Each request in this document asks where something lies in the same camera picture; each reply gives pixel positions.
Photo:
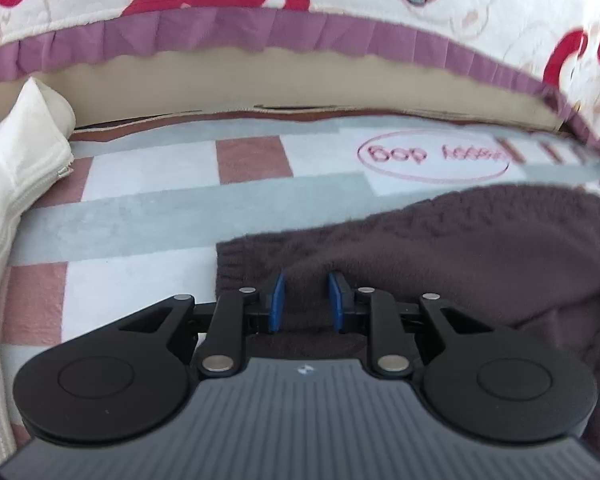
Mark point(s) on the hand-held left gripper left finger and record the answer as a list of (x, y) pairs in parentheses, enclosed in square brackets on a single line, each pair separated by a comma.
[(278, 305)]

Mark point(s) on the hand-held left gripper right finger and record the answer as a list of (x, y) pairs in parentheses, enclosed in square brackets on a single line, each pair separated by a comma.
[(336, 305)]

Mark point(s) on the brown knit sweater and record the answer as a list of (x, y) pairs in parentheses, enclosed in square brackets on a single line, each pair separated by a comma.
[(455, 260)]

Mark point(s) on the checked printed rug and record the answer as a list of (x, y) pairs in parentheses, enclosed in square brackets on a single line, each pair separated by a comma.
[(155, 195)]

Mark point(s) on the beige bed base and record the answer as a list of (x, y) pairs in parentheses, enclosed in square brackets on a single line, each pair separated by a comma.
[(230, 85)]

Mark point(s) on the cream zip jacket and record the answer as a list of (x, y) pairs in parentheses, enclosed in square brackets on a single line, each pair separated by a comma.
[(10, 170)]

